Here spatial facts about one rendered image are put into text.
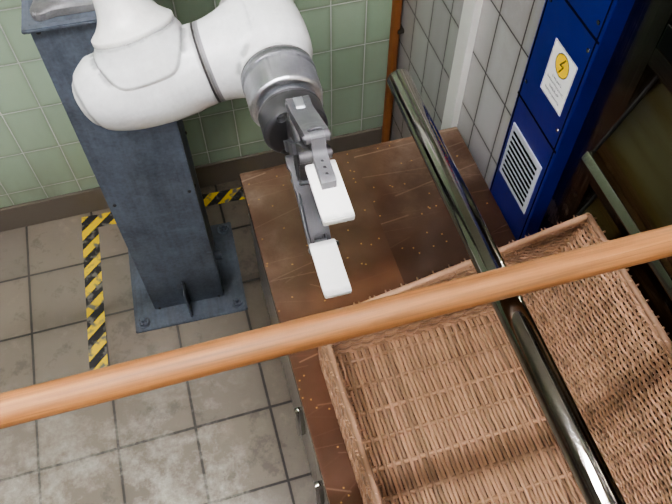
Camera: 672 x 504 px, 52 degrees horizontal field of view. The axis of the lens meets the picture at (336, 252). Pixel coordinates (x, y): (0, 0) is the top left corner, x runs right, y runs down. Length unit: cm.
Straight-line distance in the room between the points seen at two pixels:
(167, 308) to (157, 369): 143
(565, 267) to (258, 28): 44
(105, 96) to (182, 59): 10
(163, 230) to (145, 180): 19
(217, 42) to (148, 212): 89
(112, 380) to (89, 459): 131
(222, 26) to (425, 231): 74
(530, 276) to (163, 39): 49
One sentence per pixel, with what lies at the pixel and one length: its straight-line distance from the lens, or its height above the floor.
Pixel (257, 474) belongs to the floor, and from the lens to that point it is 184.
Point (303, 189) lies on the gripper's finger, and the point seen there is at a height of 116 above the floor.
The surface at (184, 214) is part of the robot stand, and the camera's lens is 171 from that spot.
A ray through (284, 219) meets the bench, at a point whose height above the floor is 58.
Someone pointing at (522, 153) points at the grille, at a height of 77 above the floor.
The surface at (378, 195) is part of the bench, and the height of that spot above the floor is 58.
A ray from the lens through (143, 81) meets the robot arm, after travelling 85.
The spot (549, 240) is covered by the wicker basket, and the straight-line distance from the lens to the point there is 121.
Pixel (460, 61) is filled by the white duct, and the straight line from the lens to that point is 162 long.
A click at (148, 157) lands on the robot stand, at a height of 64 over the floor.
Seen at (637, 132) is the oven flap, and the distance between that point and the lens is 111.
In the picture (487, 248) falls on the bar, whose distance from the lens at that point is 72.
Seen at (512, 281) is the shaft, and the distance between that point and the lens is 67.
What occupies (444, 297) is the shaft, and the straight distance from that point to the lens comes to 65.
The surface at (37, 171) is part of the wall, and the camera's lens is 220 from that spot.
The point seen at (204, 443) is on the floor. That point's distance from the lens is 188.
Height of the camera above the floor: 176
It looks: 56 degrees down
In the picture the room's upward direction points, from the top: straight up
